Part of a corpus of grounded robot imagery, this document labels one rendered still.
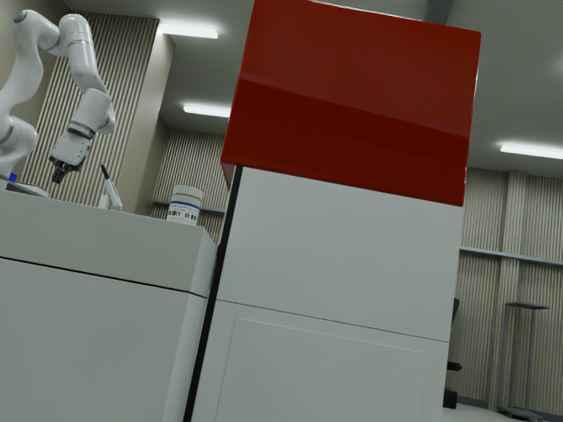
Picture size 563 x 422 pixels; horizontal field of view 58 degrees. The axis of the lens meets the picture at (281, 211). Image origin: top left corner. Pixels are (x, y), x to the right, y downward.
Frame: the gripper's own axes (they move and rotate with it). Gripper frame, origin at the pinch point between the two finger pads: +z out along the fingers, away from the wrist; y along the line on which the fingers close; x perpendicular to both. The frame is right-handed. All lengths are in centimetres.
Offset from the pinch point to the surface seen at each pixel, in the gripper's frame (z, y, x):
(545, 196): -367, -468, -698
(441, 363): 11, -130, 15
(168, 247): 11, -54, 50
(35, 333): 38, -36, 49
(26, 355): 43, -36, 49
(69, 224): 15, -32, 50
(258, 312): 17, -77, 15
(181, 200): 0, -51, 46
